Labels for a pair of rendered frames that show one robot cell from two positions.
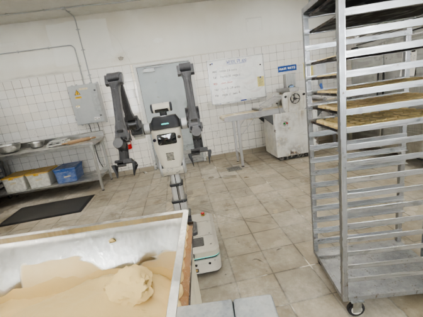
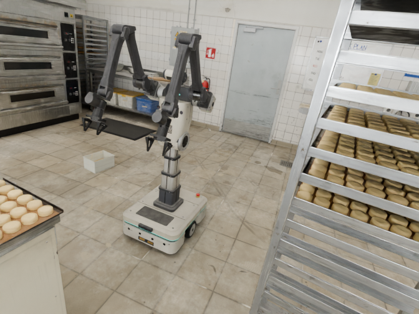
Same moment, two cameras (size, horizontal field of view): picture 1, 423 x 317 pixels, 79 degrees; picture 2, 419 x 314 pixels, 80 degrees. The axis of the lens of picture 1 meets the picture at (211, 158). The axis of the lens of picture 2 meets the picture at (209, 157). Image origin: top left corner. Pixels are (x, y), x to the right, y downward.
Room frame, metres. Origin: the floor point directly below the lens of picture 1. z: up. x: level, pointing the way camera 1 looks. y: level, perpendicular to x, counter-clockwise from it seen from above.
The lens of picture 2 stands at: (0.48, -0.69, 1.57)
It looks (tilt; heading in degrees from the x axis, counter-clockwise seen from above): 23 degrees down; 23
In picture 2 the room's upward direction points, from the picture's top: 8 degrees clockwise
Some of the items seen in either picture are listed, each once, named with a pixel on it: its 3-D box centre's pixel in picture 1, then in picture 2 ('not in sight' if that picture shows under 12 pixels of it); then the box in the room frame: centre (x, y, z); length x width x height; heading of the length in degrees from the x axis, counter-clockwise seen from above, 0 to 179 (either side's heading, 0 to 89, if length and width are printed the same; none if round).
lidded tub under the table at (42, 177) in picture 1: (44, 176); (131, 99); (4.56, 3.05, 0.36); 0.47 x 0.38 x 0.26; 6
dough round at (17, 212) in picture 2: not in sight; (18, 212); (0.89, 0.22, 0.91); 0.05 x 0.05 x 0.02
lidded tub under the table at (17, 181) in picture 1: (21, 180); (115, 96); (4.52, 3.45, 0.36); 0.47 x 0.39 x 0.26; 4
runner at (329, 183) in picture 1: (358, 179); (345, 263); (1.65, -0.99, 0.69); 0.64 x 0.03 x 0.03; 87
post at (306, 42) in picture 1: (311, 146); (299, 190); (1.70, -0.68, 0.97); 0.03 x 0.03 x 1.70; 87
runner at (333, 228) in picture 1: (358, 226); (322, 311); (1.65, -0.99, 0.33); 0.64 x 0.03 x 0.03; 87
